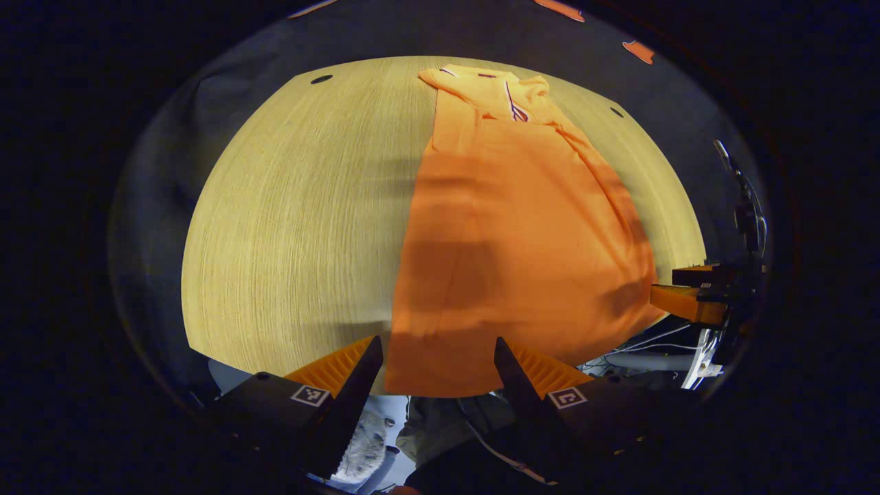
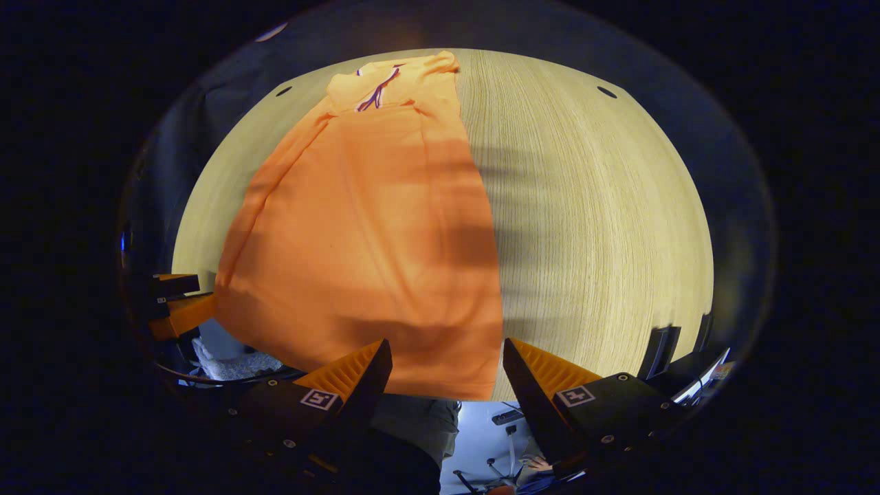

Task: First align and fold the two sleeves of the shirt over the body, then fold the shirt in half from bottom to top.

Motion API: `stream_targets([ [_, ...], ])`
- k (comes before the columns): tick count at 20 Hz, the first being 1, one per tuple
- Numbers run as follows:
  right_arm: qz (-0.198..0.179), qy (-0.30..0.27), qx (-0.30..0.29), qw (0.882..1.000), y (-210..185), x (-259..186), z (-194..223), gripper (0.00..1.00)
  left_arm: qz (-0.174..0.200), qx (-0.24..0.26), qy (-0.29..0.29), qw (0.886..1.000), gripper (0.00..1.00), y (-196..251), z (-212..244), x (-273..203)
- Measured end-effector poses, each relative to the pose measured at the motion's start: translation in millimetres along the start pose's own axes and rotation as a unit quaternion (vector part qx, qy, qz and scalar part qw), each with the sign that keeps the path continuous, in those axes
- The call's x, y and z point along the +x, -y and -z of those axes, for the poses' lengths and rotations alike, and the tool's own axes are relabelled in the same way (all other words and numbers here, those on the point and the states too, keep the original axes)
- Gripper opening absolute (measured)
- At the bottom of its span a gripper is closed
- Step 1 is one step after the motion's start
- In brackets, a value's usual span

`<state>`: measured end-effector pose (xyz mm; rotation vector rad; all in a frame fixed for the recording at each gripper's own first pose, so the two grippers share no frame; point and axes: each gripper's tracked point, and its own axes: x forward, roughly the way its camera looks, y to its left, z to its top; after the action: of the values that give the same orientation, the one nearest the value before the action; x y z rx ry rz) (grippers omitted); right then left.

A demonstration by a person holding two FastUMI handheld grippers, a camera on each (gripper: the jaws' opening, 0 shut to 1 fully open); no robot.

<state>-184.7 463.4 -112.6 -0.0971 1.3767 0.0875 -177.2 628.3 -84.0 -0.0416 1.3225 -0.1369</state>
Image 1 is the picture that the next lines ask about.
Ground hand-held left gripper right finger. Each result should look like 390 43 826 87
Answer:
494 337 681 485

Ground orange T-shirt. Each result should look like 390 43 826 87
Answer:
383 63 666 398

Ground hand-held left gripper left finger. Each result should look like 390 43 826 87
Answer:
206 335 384 482

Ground dark cloth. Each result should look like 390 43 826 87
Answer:
406 425 571 495

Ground white fluffy slipper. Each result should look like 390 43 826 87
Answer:
332 411 394 483

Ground white cable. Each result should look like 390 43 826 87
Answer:
581 322 696 369

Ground white plastic object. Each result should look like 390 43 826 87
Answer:
681 327 724 390

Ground person's grey trousers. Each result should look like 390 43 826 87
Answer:
397 393 518 470

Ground grey tube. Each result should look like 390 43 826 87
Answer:
605 352 696 372

